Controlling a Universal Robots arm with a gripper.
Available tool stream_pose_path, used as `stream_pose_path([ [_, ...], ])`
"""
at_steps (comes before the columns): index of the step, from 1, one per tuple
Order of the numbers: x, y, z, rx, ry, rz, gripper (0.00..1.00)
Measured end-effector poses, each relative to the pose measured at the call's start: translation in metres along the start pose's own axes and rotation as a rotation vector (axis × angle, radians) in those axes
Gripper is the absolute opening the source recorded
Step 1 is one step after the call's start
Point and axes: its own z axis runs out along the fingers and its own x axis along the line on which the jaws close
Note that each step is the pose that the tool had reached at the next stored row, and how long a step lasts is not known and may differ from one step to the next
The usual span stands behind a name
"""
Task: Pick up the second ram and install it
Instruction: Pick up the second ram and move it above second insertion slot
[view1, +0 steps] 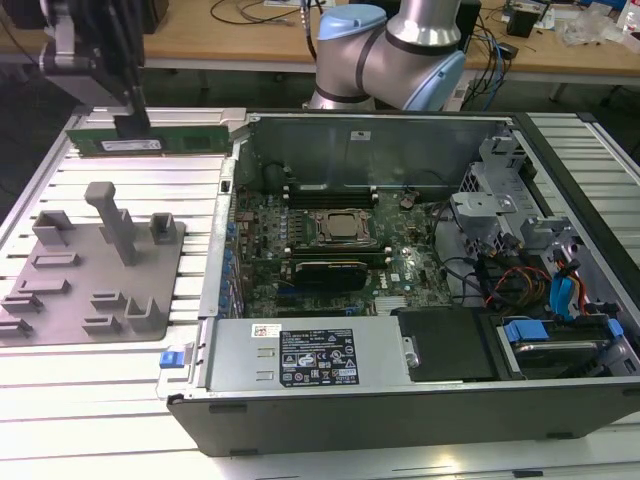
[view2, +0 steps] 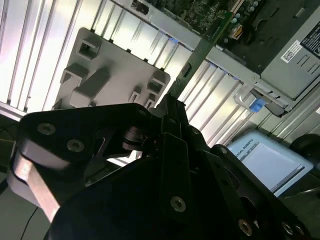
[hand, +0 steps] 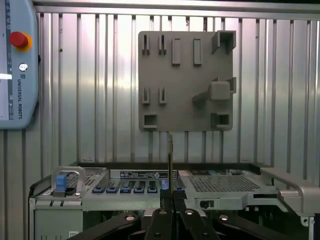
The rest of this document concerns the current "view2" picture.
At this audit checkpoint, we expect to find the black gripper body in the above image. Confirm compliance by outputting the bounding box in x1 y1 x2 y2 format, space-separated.
47 154 241 240

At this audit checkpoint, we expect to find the green RAM stick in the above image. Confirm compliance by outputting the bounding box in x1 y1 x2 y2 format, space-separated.
171 9 234 97

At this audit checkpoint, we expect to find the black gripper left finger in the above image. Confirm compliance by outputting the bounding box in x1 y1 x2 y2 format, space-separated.
7 92 191 223

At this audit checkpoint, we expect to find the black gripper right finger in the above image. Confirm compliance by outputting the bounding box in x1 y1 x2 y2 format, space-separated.
176 99 312 240

